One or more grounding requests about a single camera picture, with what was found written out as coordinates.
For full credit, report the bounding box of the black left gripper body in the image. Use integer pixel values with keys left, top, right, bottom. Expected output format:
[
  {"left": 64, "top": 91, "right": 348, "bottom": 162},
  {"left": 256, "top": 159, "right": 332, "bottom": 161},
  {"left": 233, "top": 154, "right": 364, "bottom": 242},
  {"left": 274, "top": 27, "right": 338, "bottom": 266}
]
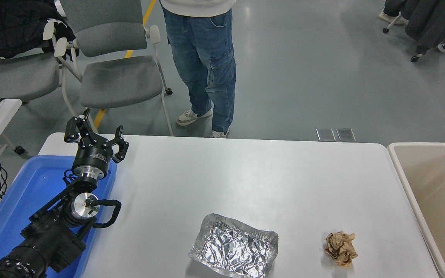
[{"left": 71, "top": 143, "right": 114, "bottom": 174}]

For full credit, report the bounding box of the grey folding chair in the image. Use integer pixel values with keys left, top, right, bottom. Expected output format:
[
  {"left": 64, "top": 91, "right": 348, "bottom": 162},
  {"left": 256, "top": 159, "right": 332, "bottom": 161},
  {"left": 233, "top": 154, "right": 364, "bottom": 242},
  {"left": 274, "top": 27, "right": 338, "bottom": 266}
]
[
  {"left": 0, "top": 19, "right": 81, "bottom": 103},
  {"left": 54, "top": 0, "right": 174, "bottom": 136}
]

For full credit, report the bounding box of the blue plastic tray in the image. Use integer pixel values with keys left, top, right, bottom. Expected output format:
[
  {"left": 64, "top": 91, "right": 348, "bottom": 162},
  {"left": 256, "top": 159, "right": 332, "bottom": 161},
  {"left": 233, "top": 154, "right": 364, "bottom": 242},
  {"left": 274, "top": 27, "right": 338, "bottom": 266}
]
[{"left": 0, "top": 155, "right": 117, "bottom": 278}]

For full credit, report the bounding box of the person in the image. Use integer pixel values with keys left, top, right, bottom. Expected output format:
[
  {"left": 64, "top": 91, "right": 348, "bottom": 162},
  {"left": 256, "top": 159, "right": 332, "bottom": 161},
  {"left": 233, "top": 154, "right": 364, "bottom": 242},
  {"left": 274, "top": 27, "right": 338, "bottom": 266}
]
[
  {"left": 160, "top": 0, "right": 238, "bottom": 138},
  {"left": 379, "top": 0, "right": 406, "bottom": 25}
]

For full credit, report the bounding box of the black jacket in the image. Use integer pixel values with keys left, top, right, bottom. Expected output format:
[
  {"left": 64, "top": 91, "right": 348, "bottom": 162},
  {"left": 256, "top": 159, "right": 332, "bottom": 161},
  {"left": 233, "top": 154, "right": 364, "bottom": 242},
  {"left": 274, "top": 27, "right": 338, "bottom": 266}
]
[{"left": 0, "top": 0, "right": 75, "bottom": 70}]

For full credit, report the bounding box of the silver foil tray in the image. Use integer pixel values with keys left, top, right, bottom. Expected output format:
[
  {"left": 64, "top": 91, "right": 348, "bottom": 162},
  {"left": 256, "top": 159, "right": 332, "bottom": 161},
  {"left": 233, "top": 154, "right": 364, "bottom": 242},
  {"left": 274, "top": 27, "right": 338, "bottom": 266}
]
[{"left": 189, "top": 213, "right": 279, "bottom": 278}]

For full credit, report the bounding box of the metal floor plate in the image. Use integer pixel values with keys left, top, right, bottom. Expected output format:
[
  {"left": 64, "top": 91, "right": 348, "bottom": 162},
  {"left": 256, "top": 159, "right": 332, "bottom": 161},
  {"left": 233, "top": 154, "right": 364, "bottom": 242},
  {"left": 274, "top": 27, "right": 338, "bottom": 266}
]
[
  {"left": 336, "top": 128, "right": 357, "bottom": 142},
  {"left": 316, "top": 128, "right": 336, "bottom": 142}
]

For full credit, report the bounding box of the crumpled tan paper ball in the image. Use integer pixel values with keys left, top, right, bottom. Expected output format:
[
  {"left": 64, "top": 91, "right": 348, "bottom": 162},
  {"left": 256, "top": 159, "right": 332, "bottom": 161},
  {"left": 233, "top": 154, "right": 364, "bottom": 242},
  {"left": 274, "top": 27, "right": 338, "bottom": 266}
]
[{"left": 324, "top": 231, "right": 358, "bottom": 268}]

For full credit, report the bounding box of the large pale bin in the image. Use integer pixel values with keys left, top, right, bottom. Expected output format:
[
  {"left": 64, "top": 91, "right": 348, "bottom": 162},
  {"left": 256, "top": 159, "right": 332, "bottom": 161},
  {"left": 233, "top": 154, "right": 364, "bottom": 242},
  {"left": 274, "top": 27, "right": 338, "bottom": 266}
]
[{"left": 387, "top": 142, "right": 445, "bottom": 278}]

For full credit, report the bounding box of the white wheeled chair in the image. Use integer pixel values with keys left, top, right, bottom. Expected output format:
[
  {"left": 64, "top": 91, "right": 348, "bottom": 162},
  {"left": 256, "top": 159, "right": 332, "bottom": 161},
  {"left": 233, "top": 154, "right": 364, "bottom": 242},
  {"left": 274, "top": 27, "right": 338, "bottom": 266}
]
[{"left": 382, "top": 12, "right": 445, "bottom": 63}]

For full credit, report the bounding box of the dark grey coat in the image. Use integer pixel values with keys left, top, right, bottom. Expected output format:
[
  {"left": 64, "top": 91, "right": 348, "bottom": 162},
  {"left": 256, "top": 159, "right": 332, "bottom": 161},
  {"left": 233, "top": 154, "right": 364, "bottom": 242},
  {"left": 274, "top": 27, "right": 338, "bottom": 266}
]
[{"left": 400, "top": 0, "right": 445, "bottom": 54}]

